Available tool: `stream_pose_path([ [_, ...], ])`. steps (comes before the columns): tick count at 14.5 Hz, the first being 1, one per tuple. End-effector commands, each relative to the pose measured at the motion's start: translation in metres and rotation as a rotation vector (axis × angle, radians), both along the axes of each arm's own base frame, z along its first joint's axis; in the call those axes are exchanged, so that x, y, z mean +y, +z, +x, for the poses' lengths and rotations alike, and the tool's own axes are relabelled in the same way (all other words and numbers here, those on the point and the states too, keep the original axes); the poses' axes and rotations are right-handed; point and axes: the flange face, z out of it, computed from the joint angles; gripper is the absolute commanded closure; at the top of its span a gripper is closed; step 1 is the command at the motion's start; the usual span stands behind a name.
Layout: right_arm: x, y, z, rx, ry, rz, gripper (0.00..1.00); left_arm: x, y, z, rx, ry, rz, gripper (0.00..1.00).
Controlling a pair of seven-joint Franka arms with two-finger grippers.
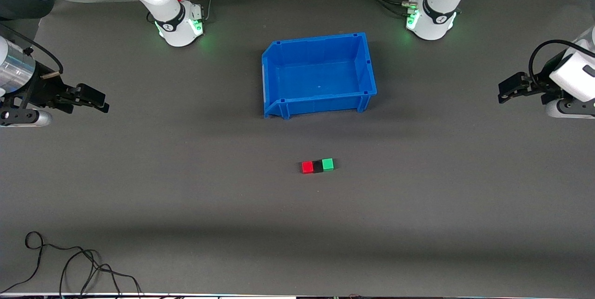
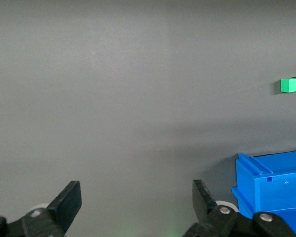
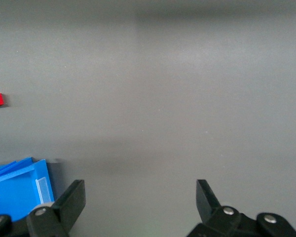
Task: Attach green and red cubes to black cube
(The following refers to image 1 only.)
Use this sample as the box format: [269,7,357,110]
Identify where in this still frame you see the blue plastic storage bin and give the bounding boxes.
[261,32,377,120]

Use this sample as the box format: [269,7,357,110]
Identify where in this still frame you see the dark grey table mat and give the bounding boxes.
[0,0,595,296]

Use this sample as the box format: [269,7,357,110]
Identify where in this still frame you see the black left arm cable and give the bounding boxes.
[529,40,595,83]

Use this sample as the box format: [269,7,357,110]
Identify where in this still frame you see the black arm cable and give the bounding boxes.
[529,40,595,83]
[0,22,64,76]

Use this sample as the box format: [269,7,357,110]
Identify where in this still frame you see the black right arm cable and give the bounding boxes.
[0,22,64,76]

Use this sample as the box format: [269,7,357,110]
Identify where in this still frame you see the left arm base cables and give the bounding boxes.
[351,0,435,17]

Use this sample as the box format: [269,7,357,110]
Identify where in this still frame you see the loose thin black cable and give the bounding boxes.
[0,232,142,298]

